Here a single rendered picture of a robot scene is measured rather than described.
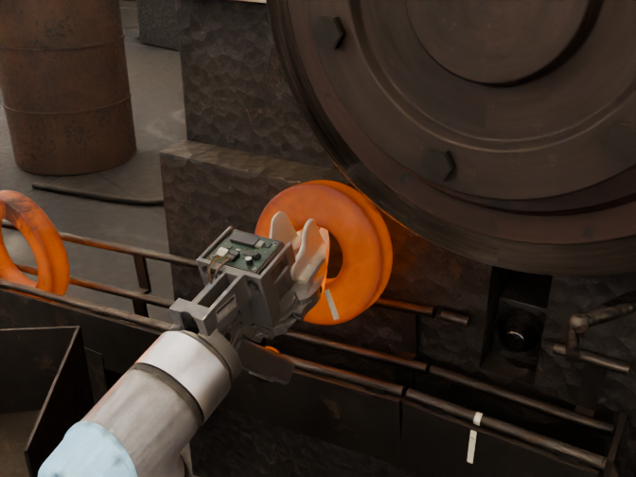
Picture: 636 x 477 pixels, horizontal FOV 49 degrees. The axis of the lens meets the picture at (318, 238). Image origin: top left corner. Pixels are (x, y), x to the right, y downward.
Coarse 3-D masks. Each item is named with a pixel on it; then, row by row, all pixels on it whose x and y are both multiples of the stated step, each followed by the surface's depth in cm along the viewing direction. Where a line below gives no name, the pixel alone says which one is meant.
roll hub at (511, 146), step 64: (320, 0) 50; (384, 0) 48; (448, 0) 44; (512, 0) 42; (576, 0) 40; (384, 64) 50; (448, 64) 46; (512, 64) 44; (576, 64) 43; (384, 128) 51; (448, 128) 49; (512, 128) 47; (576, 128) 44; (512, 192) 48
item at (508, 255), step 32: (288, 0) 61; (288, 32) 62; (288, 64) 63; (320, 128) 64; (352, 160) 63; (384, 192) 63; (416, 224) 62; (448, 224) 61; (480, 256) 60; (512, 256) 59; (544, 256) 57; (576, 256) 56; (608, 256) 55
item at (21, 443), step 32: (0, 352) 81; (32, 352) 81; (64, 352) 82; (0, 384) 83; (32, 384) 83; (64, 384) 74; (0, 416) 84; (32, 416) 84; (64, 416) 74; (0, 448) 79; (32, 448) 64
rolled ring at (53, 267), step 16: (0, 192) 101; (16, 192) 101; (0, 208) 100; (16, 208) 98; (32, 208) 99; (0, 224) 107; (16, 224) 99; (32, 224) 97; (48, 224) 99; (0, 240) 108; (32, 240) 98; (48, 240) 98; (0, 256) 108; (48, 256) 98; (64, 256) 100; (0, 272) 107; (16, 272) 109; (48, 272) 99; (64, 272) 101; (48, 288) 101; (64, 288) 103
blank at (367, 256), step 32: (288, 192) 74; (320, 192) 72; (352, 192) 72; (256, 224) 76; (320, 224) 73; (352, 224) 71; (384, 224) 72; (352, 256) 72; (384, 256) 71; (352, 288) 72; (384, 288) 74; (320, 320) 75
